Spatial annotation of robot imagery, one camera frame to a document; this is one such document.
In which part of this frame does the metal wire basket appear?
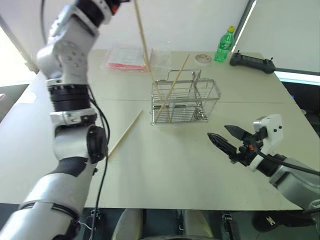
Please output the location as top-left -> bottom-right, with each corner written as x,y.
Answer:
149,69 -> 222,126

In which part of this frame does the plastic bag with red contents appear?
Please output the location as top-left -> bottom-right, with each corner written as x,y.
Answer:
100,45 -> 154,74

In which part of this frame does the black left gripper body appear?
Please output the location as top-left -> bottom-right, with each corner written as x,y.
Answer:
110,0 -> 131,15

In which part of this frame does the metal spoon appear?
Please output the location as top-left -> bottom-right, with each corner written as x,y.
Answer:
190,70 -> 209,121

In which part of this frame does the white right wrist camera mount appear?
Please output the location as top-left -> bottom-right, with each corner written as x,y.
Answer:
249,113 -> 285,173

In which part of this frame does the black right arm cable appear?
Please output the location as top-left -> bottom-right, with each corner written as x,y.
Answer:
256,151 -> 320,177

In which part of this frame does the clear plastic bag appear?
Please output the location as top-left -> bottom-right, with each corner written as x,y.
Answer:
149,46 -> 174,74

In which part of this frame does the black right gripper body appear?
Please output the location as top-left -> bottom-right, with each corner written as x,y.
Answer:
229,131 -> 264,168

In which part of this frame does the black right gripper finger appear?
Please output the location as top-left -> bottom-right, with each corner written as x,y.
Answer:
207,132 -> 237,159
224,124 -> 248,142

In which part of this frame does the black table clamp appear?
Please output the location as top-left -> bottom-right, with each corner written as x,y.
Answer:
175,209 -> 185,235
220,211 -> 241,240
86,209 -> 105,229

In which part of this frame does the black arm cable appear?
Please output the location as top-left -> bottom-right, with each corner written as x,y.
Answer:
256,151 -> 320,177
86,84 -> 111,240

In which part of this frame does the dark rounded shape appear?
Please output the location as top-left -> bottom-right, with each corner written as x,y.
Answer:
251,198 -> 320,234

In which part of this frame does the dark window frame post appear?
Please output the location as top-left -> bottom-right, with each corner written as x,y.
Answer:
231,0 -> 259,53

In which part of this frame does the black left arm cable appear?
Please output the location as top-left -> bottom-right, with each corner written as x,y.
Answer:
86,84 -> 111,240

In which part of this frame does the long wooden chopstick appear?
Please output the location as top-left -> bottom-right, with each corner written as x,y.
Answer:
133,0 -> 160,111
156,54 -> 191,119
107,109 -> 144,158

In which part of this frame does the grey rounded shape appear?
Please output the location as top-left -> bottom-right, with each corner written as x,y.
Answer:
110,208 -> 147,240
183,209 -> 216,240

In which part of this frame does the green plastic bottle yellow cap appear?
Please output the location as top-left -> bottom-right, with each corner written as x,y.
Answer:
213,25 -> 236,63

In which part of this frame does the black remote controller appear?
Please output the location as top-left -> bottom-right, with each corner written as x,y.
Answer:
229,50 -> 277,75

